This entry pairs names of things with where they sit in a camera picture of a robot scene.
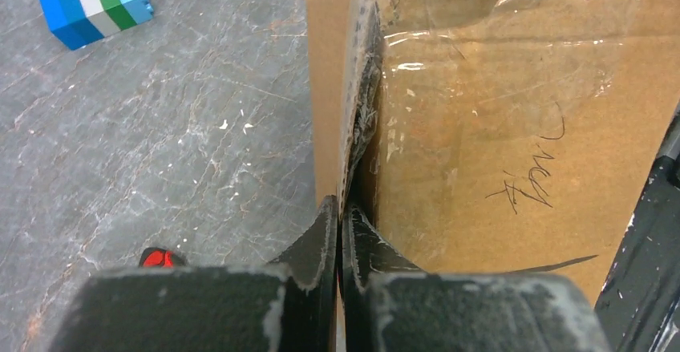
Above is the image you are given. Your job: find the brown cardboard express box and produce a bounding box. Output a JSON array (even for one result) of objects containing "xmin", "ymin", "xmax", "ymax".
[{"xmin": 305, "ymin": 0, "xmax": 679, "ymax": 351}]

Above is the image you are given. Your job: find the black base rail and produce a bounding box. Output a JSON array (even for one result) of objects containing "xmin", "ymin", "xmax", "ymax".
[{"xmin": 595, "ymin": 115, "xmax": 679, "ymax": 351}]

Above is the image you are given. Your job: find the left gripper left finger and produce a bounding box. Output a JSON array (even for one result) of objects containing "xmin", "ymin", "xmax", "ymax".
[{"xmin": 50, "ymin": 196, "xmax": 338, "ymax": 351}]

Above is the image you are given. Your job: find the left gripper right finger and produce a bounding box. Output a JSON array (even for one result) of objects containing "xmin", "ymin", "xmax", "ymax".
[{"xmin": 341, "ymin": 203, "xmax": 610, "ymax": 351}]

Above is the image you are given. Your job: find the blue green block stack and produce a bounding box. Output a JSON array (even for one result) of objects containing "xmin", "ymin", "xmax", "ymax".
[{"xmin": 39, "ymin": 0, "xmax": 155, "ymax": 51}]

